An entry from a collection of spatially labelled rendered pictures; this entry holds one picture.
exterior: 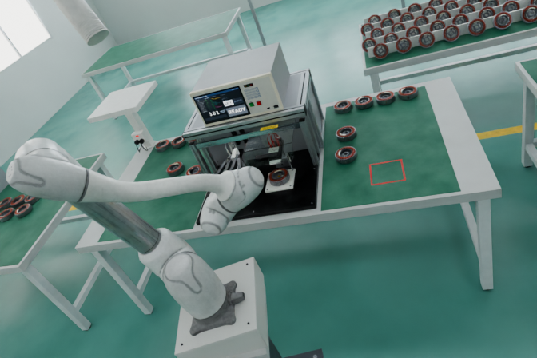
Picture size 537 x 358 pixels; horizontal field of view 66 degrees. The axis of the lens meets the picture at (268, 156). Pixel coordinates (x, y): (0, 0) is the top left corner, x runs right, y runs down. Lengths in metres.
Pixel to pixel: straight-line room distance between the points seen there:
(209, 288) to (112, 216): 0.41
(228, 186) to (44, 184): 0.52
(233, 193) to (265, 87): 0.81
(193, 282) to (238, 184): 0.37
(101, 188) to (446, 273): 1.93
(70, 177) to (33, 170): 0.09
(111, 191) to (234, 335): 0.66
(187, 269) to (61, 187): 0.49
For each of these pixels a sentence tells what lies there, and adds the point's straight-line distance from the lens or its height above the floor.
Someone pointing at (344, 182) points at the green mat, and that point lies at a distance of 2.06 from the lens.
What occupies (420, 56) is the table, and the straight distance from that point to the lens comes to 3.04.
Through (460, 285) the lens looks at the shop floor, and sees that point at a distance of 2.53.
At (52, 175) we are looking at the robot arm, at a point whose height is 1.63.
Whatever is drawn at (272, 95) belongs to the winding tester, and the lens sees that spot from 2.02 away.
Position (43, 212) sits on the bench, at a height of 0.75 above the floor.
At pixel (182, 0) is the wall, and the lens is 8.87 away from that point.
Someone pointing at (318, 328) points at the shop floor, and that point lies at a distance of 2.49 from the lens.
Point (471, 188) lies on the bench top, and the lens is 1.94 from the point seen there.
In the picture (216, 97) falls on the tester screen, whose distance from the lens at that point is 2.09.
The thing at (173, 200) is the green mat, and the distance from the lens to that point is 2.47.
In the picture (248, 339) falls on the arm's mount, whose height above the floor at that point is 0.82.
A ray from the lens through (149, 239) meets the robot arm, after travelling 1.56.
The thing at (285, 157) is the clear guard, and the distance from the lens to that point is 1.88.
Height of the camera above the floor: 2.08
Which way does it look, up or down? 33 degrees down
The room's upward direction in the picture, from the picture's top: 23 degrees counter-clockwise
